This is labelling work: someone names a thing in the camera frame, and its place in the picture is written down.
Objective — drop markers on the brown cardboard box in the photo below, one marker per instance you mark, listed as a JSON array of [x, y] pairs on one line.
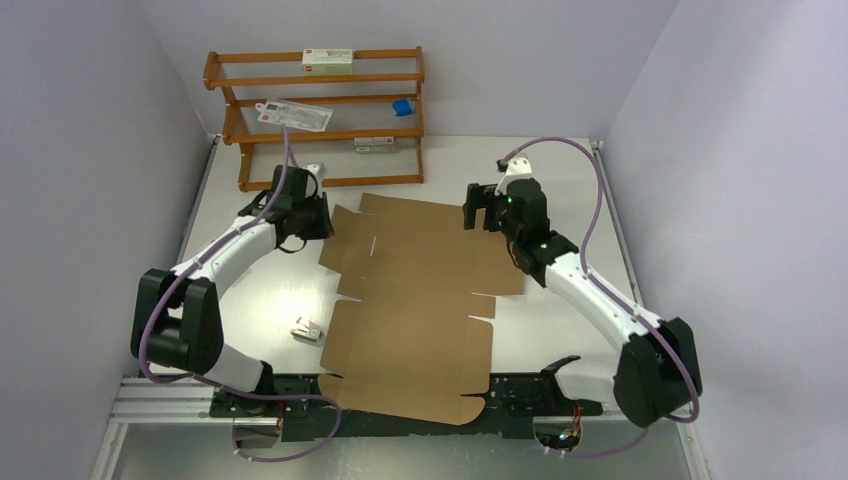
[[416, 296]]

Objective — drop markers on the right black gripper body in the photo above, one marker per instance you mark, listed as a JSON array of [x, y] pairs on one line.
[[501, 221]]

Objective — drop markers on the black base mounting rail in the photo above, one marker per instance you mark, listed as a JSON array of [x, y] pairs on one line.
[[316, 405]]

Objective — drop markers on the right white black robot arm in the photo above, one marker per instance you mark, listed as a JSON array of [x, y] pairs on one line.
[[655, 370]]

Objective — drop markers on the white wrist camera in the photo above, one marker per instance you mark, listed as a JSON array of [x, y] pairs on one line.
[[318, 171], [517, 167]]

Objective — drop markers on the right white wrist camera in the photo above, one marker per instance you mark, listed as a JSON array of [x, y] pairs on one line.
[[517, 167]]

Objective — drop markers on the white green product box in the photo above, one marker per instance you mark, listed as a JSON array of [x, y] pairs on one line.
[[327, 62]]

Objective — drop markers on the small white red package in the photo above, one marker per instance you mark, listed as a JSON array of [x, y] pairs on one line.
[[307, 331]]

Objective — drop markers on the small blue block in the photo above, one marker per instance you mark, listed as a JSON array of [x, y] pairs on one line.
[[403, 107]]

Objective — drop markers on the orange wooden shelf rack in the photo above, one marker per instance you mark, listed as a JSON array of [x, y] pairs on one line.
[[358, 111]]

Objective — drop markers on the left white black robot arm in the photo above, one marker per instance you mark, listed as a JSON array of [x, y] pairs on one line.
[[177, 318]]

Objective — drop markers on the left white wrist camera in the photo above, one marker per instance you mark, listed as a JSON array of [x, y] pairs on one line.
[[318, 171]]

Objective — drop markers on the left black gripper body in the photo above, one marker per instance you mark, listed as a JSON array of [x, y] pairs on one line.
[[311, 218]]

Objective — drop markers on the small grey product box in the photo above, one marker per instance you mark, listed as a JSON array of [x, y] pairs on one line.
[[374, 145]]

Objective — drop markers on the clear plastic packaged item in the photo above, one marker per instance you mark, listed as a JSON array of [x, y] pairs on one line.
[[294, 115]]

